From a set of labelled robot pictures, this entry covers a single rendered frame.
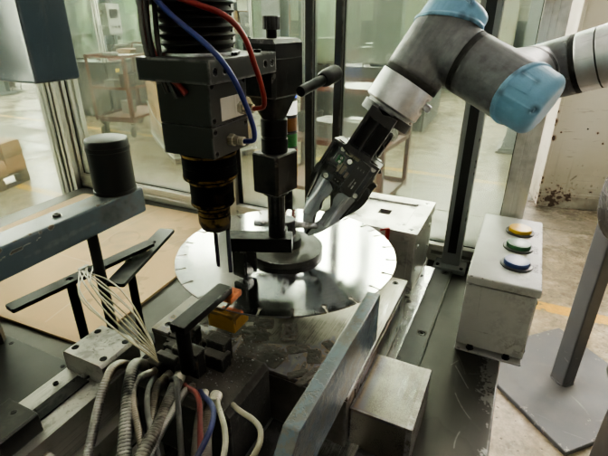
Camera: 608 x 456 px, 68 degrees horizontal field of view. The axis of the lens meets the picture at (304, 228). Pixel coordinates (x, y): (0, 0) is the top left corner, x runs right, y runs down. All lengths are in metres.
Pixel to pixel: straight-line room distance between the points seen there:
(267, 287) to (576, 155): 3.26
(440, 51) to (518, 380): 1.57
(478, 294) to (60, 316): 0.77
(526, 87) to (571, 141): 3.12
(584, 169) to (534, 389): 2.12
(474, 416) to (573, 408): 1.22
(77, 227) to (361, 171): 0.37
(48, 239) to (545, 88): 0.59
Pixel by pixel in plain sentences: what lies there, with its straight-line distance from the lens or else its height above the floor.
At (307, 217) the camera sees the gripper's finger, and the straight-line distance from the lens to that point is 0.67.
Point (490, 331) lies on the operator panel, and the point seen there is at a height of 0.80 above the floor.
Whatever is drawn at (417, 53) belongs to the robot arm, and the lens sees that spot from 0.59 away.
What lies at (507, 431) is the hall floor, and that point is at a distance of 1.81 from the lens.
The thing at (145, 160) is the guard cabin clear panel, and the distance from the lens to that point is 1.48.
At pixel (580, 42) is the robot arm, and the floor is 1.24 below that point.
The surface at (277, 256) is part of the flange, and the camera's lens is 0.65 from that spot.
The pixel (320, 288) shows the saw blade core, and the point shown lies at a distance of 0.60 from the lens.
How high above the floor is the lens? 1.27
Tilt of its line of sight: 25 degrees down
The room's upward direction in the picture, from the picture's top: straight up
